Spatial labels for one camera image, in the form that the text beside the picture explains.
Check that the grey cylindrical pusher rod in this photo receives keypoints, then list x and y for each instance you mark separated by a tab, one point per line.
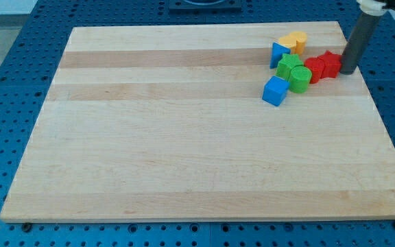
357	42

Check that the yellow half-round block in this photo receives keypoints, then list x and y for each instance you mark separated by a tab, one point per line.
288	42

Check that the red cylinder block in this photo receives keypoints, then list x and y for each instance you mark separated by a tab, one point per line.
316	66

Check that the green star block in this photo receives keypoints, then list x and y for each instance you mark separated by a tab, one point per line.
286	64

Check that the blue cube block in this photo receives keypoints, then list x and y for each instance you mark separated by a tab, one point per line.
275	90

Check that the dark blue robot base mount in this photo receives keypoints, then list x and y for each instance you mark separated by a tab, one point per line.
204	5

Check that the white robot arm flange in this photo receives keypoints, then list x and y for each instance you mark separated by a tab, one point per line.
376	7

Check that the red star block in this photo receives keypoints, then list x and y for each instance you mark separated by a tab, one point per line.
332	64

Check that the green cylinder block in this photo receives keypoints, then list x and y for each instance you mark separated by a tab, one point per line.
299	79

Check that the blue triangle block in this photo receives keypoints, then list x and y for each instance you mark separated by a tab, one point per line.
277	54

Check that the yellow cylinder block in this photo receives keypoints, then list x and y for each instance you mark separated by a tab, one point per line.
301	40

